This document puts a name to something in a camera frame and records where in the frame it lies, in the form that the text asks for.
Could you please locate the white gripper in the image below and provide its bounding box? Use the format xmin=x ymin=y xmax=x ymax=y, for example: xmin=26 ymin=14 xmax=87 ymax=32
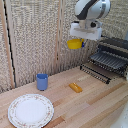
xmin=69 ymin=20 xmax=104 ymax=48

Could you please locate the yellow bowl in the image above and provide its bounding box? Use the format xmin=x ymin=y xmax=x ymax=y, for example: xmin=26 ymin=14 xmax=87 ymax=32
xmin=66 ymin=38 xmax=84 ymax=51

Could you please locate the black dish rack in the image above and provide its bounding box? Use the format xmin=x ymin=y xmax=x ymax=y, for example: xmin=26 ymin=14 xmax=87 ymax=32
xmin=79 ymin=36 xmax=128 ymax=85

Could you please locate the blue cup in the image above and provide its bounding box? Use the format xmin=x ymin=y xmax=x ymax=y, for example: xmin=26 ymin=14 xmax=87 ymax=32
xmin=36 ymin=73 xmax=50 ymax=92

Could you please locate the beige woven folding screen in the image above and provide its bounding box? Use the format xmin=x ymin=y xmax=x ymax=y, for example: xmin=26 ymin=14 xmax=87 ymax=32
xmin=0 ymin=0 xmax=128 ymax=94

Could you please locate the orange block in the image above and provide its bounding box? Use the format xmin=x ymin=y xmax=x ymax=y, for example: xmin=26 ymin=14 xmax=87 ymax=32
xmin=68 ymin=82 xmax=84 ymax=94

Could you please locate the white floral rim plate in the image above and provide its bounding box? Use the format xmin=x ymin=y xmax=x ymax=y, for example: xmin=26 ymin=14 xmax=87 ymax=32
xmin=7 ymin=93 xmax=55 ymax=128

